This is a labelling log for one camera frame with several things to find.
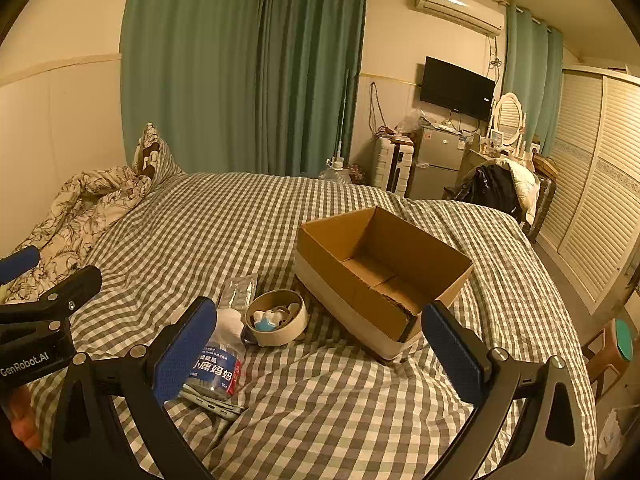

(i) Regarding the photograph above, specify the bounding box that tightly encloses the person's left hand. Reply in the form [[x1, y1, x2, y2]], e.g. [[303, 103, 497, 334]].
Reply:
[[9, 384, 44, 453]]

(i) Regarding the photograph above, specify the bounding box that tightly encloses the foil blister pack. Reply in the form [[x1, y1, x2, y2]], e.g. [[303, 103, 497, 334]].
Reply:
[[217, 274, 259, 312]]

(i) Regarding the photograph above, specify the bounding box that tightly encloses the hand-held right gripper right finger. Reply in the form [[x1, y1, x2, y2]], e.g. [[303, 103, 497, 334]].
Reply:
[[421, 301, 596, 480]]

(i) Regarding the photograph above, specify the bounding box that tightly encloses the cardboard box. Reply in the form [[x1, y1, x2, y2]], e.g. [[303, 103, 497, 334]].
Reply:
[[294, 206, 474, 362]]

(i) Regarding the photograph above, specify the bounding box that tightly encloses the large clear water jug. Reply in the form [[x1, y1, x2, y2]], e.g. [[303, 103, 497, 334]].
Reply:
[[319, 157, 354, 185]]

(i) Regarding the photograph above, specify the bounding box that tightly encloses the clear plastic bag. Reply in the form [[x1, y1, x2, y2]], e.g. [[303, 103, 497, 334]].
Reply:
[[399, 109, 432, 134]]

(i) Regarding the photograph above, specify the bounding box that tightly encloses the wide green curtain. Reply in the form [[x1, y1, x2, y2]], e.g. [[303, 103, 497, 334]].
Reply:
[[120, 0, 369, 179]]

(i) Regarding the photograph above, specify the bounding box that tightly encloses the white oval mirror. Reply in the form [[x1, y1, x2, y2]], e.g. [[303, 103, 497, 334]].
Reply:
[[492, 92, 529, 149]]

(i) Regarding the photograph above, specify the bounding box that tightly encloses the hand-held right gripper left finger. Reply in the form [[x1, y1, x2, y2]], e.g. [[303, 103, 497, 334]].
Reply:
[[50, 296, 221, 480]]

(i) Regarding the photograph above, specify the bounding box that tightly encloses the white garment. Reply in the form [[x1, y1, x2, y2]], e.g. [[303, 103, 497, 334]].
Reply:
[[487, 157, 539, 212]]

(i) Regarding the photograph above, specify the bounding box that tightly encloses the clear jar with blue label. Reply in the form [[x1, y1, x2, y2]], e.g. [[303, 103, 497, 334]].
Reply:
[[182, 307, 247, 403]]

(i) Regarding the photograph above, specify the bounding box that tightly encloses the stool with green seat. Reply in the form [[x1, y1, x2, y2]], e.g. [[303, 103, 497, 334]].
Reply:
[[582, 317, 637, 402]]

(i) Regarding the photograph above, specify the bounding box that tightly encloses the black bag with white cloth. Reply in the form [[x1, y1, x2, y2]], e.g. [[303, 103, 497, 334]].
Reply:
[[457, 164, 524, 222]]

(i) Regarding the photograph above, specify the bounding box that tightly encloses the grey small fridge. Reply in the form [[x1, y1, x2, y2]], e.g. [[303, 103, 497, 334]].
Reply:
[[407, 126, 469, 201]]

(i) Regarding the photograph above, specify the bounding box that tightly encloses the black wall television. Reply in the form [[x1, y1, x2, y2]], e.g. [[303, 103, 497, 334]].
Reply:
[[419, 56, 497, 122]]

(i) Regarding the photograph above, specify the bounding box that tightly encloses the grey checkered bed sheet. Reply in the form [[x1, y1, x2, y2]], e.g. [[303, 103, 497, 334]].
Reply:
[[25, 170, 599, 480]]

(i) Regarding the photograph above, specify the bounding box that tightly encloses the white air conditioner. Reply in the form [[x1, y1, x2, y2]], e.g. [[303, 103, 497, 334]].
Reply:
[[414, 0, 506, 37]]

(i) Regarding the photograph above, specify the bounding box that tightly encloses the white ribbed suitcase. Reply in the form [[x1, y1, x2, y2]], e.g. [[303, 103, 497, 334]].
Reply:
[[372, 136, 416, 196]]

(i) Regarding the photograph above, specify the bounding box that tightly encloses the thin white pole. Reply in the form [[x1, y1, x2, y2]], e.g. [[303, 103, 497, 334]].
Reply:
[[336, 67, 351, 162]]

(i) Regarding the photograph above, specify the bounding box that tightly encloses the narrow green curtain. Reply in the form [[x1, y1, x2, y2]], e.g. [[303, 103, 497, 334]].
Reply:
[[501, 2, 565, 159]]

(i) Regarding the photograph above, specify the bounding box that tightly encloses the floral quilt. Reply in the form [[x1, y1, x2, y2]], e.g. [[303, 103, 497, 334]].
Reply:
[[0, 165, 152, 306]]

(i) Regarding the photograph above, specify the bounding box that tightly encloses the brown suitcase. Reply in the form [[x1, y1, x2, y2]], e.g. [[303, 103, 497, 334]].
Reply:
[[524, 175, 557, 242]]

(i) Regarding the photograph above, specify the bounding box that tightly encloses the white and blue sock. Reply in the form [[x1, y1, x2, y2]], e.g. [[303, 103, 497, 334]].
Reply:
[[252, 309, 287, 334]]

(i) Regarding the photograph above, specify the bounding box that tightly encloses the white louvred wardrobe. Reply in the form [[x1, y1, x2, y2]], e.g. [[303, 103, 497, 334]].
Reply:
[[537, 65, 640, 312]]

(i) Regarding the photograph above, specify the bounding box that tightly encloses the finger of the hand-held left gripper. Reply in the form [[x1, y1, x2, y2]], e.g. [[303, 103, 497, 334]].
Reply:
[[0, 246, 41, 286], [0, 265, 103, 328]]

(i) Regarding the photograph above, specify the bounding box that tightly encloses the beige tape roll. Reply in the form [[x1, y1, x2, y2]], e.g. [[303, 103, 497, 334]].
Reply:
[[243, 290, 310, 347]]

